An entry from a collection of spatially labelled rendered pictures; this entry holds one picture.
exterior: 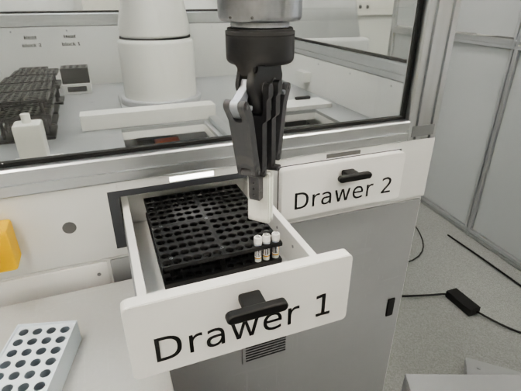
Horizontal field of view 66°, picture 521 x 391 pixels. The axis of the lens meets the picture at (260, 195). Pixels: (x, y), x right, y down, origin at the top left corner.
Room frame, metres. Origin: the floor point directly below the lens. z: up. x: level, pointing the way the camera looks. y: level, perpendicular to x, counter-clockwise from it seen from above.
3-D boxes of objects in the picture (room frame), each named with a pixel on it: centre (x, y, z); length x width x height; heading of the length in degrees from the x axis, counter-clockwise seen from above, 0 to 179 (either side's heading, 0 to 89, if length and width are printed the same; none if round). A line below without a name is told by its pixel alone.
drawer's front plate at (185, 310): (0.39, 0.02, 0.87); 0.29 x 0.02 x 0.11; 111
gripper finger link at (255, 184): (0.45, 0.01, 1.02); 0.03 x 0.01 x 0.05; 154
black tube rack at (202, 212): (0.58, 0.09, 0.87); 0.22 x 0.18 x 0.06; 21
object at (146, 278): (0.59, 0.09, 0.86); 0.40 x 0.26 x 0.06; 21
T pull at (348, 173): (0.75, -0.18, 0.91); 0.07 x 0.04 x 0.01; 111
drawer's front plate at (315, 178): (0.77, -0.17, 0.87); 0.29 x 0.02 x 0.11; 111
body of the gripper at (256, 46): (0.47, 0.00, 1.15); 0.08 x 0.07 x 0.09; 154
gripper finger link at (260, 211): (0.46, 0.00, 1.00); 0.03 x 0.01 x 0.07; 64
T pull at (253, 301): (0.37, 0.01, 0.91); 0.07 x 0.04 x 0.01; 111
